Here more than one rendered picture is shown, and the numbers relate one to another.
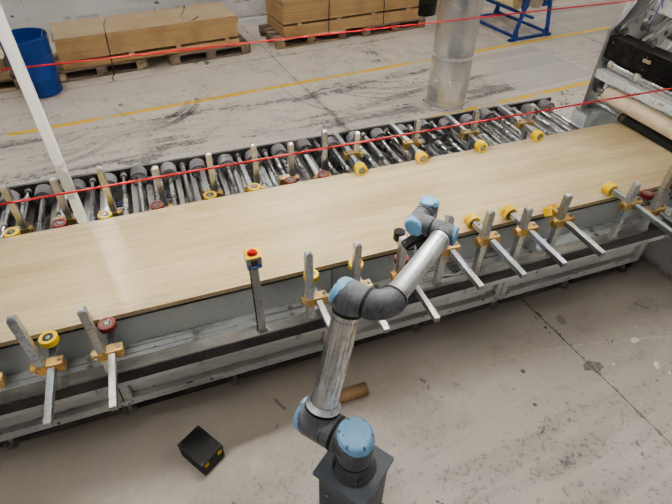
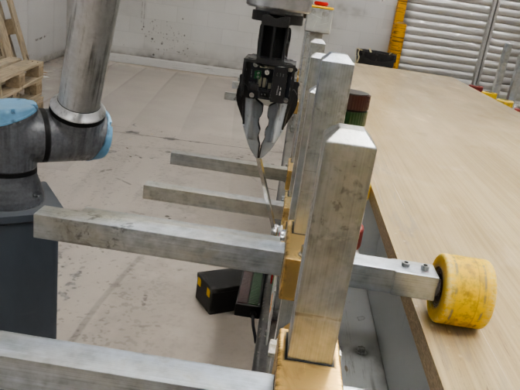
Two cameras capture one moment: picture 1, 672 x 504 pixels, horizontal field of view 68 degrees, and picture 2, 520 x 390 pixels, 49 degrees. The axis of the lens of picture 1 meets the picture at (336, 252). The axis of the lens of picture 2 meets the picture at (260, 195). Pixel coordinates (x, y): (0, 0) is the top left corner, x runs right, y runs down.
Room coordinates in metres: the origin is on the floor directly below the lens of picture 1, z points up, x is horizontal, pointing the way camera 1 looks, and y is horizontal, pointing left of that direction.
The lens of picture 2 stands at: (2.18, -1.19, 1.23)
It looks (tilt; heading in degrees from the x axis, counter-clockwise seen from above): 19 degrees down; 112
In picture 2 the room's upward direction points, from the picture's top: 8 degrees clockwise
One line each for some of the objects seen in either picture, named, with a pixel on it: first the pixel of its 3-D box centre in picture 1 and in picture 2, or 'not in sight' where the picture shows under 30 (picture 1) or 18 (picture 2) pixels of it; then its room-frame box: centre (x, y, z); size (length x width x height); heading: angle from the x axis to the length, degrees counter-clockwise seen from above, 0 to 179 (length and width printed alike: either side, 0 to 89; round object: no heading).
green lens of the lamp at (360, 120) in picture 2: not in sight; (347, 114); (1.95, -0.32, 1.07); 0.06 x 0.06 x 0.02
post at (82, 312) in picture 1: (98, 344); (302, 87); (1.39, 1.07, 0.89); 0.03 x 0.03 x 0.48; 20
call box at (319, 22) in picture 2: (252, 259); (318, 20); (1.65, 0.37, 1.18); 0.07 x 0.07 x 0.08; 20
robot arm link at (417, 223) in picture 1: (419, 222); not in sight; (1.75, -0.37, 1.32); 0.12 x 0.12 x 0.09; 58
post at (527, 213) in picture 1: (518, 241); not in sight; (2.17, -1.04, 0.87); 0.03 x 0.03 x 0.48; 20
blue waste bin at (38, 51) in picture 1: (33, 62); not in sight; (6.11, 3.77, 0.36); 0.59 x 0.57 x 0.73; 26
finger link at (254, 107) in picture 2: not in sight; (251, 128); (1.84, -0.44, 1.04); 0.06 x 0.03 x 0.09; 110
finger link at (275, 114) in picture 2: not in sight; (271, 131); (1.87, -0.43, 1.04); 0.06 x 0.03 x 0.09; 110
